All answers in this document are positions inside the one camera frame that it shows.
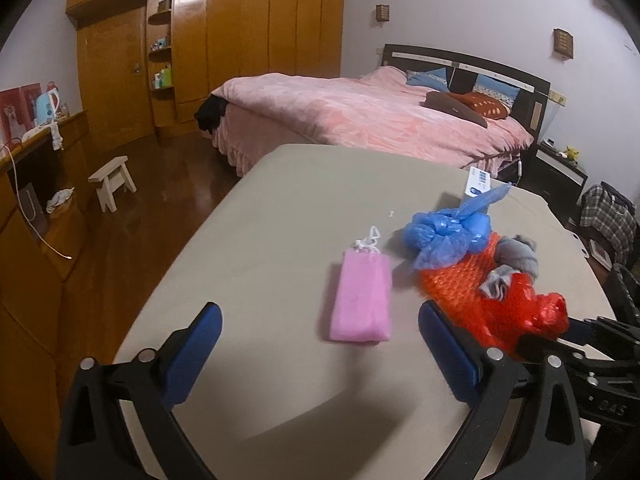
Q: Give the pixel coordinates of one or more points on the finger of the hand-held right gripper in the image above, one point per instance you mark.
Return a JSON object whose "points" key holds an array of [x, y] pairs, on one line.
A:
{"points": [[607, 330], [580, 352]]}

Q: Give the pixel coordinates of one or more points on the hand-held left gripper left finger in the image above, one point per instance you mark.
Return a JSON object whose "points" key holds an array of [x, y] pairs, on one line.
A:
{"points": [[192, 355]]}

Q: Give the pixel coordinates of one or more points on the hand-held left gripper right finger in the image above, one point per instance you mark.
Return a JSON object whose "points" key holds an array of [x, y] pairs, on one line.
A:
{"points": [[450, 355]]}

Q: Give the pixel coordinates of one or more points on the red plastic bag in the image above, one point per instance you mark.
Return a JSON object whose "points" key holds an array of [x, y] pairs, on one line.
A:
{"points": [[530, 310]]}

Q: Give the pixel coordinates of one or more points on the orange foam net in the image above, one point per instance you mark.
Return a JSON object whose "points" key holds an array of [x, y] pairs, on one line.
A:
{"points": [[450, 285]]}

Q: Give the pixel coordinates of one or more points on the plaid cloth on chair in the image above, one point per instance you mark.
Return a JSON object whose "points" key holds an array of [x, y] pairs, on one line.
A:
{"points": [[610, 220]]}

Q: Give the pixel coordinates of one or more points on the grey sock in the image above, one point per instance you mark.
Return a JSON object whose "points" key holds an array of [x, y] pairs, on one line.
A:
{"points": [[520, 255]]}

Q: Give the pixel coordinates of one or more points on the blue plastic bag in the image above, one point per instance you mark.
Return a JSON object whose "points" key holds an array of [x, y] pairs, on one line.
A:
{"points": [[445, 235]]}

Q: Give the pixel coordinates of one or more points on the black and white nightstand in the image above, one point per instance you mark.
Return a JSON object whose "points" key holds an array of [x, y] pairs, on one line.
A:
{"points": [[555, 175]]}

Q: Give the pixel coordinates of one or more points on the blue and white box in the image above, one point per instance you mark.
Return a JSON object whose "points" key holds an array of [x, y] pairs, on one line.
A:
{"points": [[477, 182]]}

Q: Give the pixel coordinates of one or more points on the wooden dresser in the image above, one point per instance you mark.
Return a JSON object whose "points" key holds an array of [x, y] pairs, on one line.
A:
{"points": [[30, 285]]}

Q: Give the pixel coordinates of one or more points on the yellow plush toy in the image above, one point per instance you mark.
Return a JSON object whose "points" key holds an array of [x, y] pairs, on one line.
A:
{"points": [[572, 153]]}

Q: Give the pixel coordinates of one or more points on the small wooden stool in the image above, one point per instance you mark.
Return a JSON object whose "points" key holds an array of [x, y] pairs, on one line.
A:
{"points": [[112, 175]]}

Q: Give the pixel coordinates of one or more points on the white crumpled cloth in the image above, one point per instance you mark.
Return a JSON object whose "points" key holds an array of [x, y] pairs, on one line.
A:
{"points": [[60, 199]]}

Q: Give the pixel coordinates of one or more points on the black cloth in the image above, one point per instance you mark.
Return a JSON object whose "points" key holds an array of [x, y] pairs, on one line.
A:
{"points": [[210, 115]]}

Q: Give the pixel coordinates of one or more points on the brown pillow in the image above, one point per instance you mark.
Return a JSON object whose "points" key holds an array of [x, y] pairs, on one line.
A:
{"points": [[455, 107]]}

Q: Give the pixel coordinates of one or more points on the red dotted pillow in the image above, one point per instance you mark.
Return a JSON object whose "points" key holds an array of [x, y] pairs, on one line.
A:
{"points": [[487, 106]]}

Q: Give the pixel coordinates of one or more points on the dark wooden bed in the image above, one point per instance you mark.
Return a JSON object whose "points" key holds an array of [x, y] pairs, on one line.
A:
{"points": [[530, 90]]}

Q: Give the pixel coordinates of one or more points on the pink blanket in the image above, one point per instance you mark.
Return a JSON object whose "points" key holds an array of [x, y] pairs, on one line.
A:
{"points": [[350, 110]]}

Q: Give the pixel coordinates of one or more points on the blue pillow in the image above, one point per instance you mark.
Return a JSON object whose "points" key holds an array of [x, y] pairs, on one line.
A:
{"points": [[497, 89], [427, 80]]}

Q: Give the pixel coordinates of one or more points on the light blue kettle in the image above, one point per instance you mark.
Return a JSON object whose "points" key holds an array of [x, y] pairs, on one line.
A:
{"points": [[46, 107]]}

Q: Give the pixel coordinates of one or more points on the red picture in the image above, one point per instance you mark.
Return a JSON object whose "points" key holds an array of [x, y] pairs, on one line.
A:
{"points": [[15, 115]]}

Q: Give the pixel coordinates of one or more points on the wooden wardrobe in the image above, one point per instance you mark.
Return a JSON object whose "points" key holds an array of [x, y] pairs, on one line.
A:
{"points": [[240, 25]]}

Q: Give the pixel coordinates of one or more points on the wall socket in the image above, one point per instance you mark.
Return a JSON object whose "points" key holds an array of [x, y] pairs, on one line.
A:
{"points": [[557, 98]]}

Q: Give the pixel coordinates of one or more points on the wooden wall lamp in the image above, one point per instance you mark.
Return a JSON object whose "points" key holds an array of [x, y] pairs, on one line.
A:
{"points": [[562, 42], [382, 12]]}

